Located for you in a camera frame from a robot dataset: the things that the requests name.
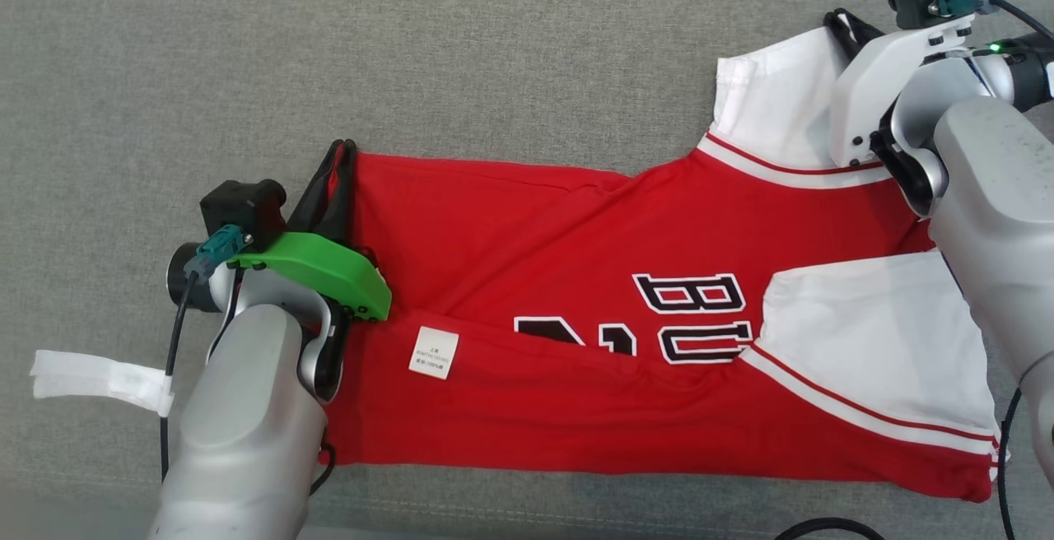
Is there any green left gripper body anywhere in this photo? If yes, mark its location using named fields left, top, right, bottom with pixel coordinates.
left=229, top=231, right=393, bottom=323

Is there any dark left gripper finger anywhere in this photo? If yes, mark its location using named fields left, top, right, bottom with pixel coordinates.
left=329, top=139, right=357, bottom=246
left=288, top=141, right=343, bottom=236

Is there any white tape tag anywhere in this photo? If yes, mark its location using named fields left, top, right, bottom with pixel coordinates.
left=30, top=349, right=175, bottom=418

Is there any grey fabric sofa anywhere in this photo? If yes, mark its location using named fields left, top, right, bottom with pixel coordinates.
left=0, top=0, right=1054, bottom=540

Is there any teal left camera plug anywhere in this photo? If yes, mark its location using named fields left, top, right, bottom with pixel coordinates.
left=183, top=225, right=248, bottom=282

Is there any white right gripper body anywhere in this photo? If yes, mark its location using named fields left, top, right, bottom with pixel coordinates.
left=829, top=17, right=977, bottom=169

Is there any red white jersey shirt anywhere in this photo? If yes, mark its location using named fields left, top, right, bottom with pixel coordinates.
left=317, top=26, right=1010, bottom=504

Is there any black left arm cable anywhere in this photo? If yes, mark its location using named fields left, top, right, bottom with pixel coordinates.
left=160, top=272, right=200, bottom=483

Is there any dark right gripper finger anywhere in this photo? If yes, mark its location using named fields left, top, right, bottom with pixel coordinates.
left=826, top=13, right=857, bottom=62
left=838, top=10, right=886, bottom=49

